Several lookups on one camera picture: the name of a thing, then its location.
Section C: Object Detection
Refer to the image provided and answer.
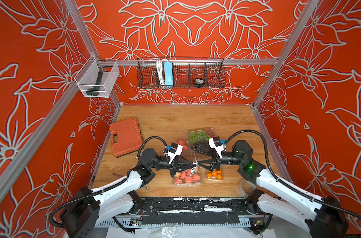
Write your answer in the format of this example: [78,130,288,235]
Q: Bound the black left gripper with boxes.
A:
[150,157,194,180]

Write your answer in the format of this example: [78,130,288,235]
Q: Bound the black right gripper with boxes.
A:
[199,144,246,173]

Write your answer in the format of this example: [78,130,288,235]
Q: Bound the fruit sticker sheet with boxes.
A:
[190,162,200,180]

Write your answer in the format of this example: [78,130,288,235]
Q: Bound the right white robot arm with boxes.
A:
[197,137,361,238]

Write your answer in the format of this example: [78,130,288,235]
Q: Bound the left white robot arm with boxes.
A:
[48,145,197,238]

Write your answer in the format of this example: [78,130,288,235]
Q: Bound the clear box large peaches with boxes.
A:
[172,166,202,185]

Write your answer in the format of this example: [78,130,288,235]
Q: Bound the clear box of oranges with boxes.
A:
[205,169,224,182]

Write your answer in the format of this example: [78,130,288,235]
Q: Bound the clear box of grapes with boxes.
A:
[186,128,218,151]

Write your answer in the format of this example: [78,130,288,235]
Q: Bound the orange plastic tool case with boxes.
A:
[110,117,143,158]

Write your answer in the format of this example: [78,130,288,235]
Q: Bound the small black device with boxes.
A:
[193,78,205,87]

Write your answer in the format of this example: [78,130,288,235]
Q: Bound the light blue box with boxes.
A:
[164,61,174,88]

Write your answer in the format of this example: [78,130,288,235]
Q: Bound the black tool in bin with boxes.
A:
[86,71,103,96]

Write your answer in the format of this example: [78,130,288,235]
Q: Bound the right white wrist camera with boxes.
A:
[208,136,226,159]

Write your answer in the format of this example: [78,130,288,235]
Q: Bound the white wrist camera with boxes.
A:
[166,143,182,164]
[208,136,226,159]

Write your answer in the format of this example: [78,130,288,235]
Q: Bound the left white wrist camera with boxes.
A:
[166,143,182,164]

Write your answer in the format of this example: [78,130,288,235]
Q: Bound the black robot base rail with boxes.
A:
[116,197,263,228]

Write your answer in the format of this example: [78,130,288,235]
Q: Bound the black wire wall basket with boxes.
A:
[137,57,226,89]

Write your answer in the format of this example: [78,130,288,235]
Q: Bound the white cable bundle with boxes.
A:
[155,59,165,87]

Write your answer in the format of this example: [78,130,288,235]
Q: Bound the clear acrylic wall bin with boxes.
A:
[74,55,120,98]

